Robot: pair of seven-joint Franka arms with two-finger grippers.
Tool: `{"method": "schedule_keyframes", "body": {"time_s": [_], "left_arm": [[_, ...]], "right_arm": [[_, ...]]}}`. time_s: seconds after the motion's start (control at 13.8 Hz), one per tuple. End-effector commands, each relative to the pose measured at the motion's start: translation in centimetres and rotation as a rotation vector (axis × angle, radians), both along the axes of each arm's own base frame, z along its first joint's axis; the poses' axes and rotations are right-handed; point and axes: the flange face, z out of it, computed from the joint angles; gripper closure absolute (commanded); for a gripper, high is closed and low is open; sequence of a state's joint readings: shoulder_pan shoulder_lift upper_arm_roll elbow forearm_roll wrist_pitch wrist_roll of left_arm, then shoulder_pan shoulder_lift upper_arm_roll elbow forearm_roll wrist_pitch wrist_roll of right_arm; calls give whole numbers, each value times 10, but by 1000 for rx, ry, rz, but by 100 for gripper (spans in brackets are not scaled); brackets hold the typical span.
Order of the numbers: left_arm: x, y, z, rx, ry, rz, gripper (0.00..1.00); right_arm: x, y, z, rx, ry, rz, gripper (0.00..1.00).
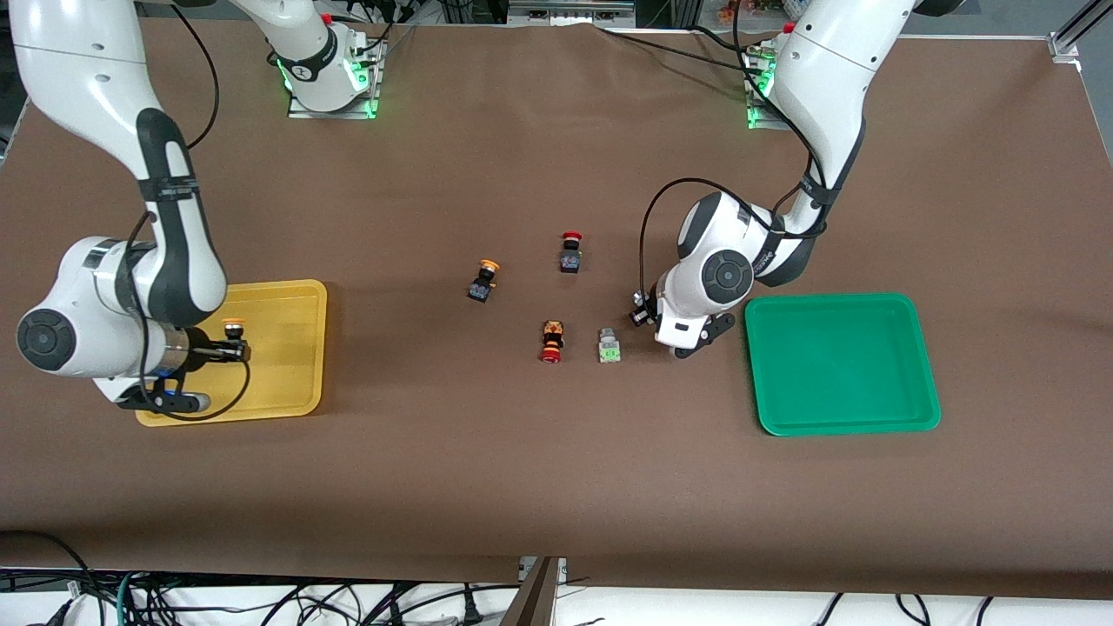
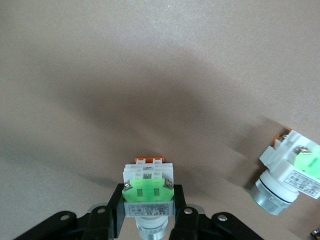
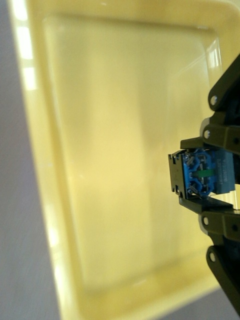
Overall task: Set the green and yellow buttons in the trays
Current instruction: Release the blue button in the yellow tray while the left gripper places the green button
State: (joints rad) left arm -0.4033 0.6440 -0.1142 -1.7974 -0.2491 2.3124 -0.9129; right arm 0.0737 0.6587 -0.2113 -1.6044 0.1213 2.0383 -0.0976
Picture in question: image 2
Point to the green pushbutton white body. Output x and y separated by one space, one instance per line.
285 170
147 192

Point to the red pushbutton orange contact block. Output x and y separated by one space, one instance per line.
316 234

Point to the brown table cover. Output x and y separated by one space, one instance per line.
150 75

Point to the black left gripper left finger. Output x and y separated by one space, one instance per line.
95 225

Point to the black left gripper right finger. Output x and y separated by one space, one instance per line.
195 225

